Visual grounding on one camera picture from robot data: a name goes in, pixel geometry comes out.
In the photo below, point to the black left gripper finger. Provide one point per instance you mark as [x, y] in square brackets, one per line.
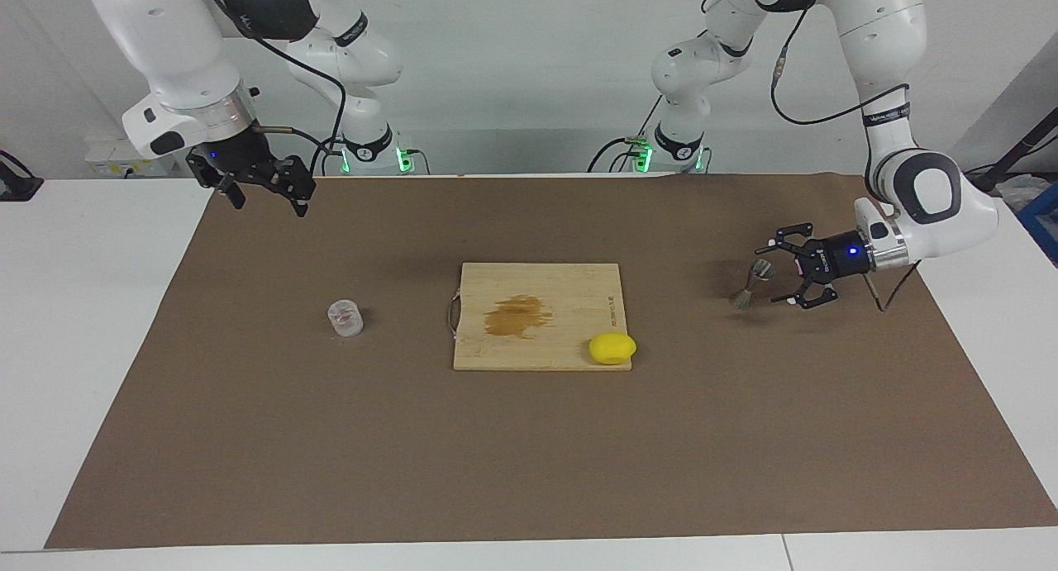
[792, 232]
[817, 294]

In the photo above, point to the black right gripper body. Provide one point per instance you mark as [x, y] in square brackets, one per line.
[235, 156]

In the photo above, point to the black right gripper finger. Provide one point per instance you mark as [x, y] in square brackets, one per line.
[296, 183]
[231, 189]

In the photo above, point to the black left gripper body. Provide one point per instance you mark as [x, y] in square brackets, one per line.
[835, 257]

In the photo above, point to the metal double jigger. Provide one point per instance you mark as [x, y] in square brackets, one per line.
[741, 300]

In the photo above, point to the clear plastic cup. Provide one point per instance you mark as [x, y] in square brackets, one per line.
[345, 319]

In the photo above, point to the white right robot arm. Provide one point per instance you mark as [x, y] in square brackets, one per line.
[157, 34]

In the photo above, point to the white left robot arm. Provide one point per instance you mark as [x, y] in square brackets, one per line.
[876, 26]

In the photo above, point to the white power strip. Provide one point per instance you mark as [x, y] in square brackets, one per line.
[116, 154]

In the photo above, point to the clear plastic bag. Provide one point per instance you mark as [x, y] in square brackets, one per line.
[1021, 192]

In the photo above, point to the yellow lemon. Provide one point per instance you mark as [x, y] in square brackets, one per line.
[612, 349]

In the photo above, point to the blue box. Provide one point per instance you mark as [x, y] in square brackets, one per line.
[1043, 216]

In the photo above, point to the black clamp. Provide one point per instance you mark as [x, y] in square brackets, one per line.
[16, 187]

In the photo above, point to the black stand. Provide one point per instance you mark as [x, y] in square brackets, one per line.
[1025, 145]

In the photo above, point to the bamboo cutting board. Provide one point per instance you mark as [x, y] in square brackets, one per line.
[579, 298]

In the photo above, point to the brown table mat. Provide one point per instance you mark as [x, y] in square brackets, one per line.
[248, 439]

